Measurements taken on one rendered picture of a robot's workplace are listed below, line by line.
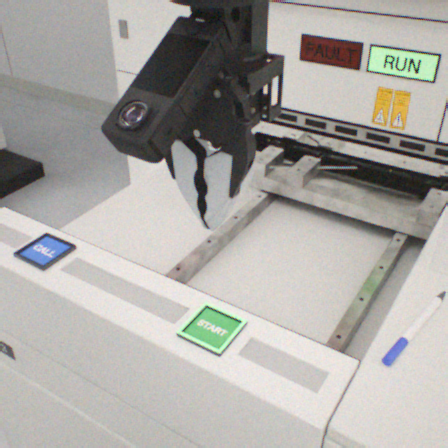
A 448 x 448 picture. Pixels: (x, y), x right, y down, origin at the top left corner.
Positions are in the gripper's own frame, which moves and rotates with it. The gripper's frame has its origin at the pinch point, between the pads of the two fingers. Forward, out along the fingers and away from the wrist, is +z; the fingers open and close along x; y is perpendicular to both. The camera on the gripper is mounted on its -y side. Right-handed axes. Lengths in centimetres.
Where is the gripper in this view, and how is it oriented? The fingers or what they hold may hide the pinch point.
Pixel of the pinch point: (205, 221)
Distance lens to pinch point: 47.9
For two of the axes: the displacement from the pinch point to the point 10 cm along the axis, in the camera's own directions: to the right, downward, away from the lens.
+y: 5.3, -4.8, 7.0
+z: 0.0, 8.2, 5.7
